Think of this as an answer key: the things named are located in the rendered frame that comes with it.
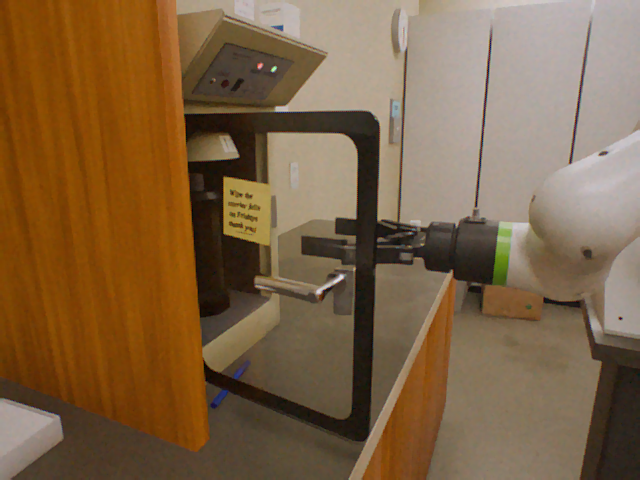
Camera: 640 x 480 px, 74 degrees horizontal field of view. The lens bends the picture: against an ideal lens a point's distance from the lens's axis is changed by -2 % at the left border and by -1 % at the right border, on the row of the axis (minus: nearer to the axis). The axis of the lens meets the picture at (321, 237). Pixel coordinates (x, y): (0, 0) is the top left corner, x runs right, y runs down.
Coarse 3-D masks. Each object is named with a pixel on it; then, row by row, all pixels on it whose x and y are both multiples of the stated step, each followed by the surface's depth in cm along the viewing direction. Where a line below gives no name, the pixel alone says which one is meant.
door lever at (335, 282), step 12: (264, 276) 49; (336, 276) 49; (264, 288) 48; (276, 288) 47; (288, 288) 47; (300, 288) 46; (312, 288) 45; (324, 288) 46; (336, 288) 48; (312, 300) 45
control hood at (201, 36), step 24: (192, 24) 52; (216, 24) 51; (240, 24) 54; (264, 24) 59; (192, 48) 53; (216, 48) 54; (264, 48) 62; (288, 48) 67; (312, 48) 73; (192, 72) 55; (288, 72) 73; (312, 72) 80; (192, 96) 59; (216, 96) 64; (288, 96) 81
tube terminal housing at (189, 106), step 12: (180, 0) 59; (192, 0) 61; (204, 0) 64; (216, 0) 66; (228, 0) 69; (264, 0) 78; (180, 12) 59; (192, 108) 64; (204, 108) 66; (216, 108) 69; (228, 108) 72; (240, 108) 75; (252, 108) 78; (264, 108) 82
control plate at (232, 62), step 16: (224, 48) 55; (240, 48) 58; (224, 64) 58; (240, 64) 61; (256, 64) 64; (272, 64) 67; (288, 64) 71; (208, 80) 59; (256, 80) 68; (272, 80) 71; (224, 96) 65; (240, 96) 68; (256, 96) 72
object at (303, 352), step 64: (192, 128) 56; (256, 128) 50; (320, 128) 46; (192, 192) 58; (320, 192) 48; (256, 256) 55; (320, 256) 50; (256, 320) 57; (320, 320) 52; (256, 384) 60; (320, 384) 54
